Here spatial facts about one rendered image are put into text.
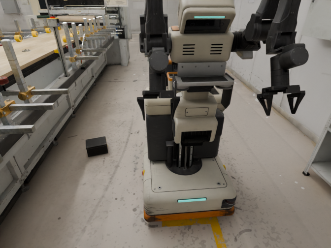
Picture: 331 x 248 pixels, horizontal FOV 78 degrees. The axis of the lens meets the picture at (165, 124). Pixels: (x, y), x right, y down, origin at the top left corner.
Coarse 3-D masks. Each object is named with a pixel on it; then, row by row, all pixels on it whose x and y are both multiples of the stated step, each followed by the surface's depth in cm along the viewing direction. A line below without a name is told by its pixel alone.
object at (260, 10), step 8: (264, 0) 74; (272, 0) 72; (264, 8) 74; (272, 8) 74; (256, 16) 76; (264, 16) 76; (272, 16) 76; (248, 24) 82; (256, 24) 78; (248, 32) 82; (256, 32) 78; (248, 40) 82; (256, 40) 82
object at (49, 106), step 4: (12, 104) 119; (16, 104) 119; (20, 104) 119; (24, 104) 119; (28, 104) 119; (32, 104) 119; (36, 104) 119; (40, 104) 119; (44, 104) 119; (48, 104) 119; (52, 104) 119; (12, 108) 118; (16, 108) 118; (20, 108) 118; (24, 108) 118; (28, 108) 118; (32, 108) 118; (36, 108) 119; (40, 108) 119; (44, 108) 119; (48, 108) 119; (52, 108) 119
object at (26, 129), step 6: (0, 126) 98; (6, 126) 98; (12, 126) 98; (18, 126) 98; (24, 126) 98; (30, 126) 98; (0, 132) 97; (6, 132) 97; (12, 132) 97; (18, 132) 98; (24, 132) 98; (30, 132) 98
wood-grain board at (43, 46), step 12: (48, 36) 309; (60, 36) 309; (0, 48) 227; (24, 48) 227; (36, 48) 227; (48, 48) 227; (0, 60) 179; (24, 60) 179; (36, 60) 186; (0, 72) 147; (12, 72) 153
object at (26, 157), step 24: (24, 72) 170; (48, 72) 209; (96, 72) 401; (72, 96) 279; (0, 120) 141; (48, 120) 212; (24, 144) 171; (48, 144) 203; (24, 168) 164; (0, 192) 143; (0, 216) 141
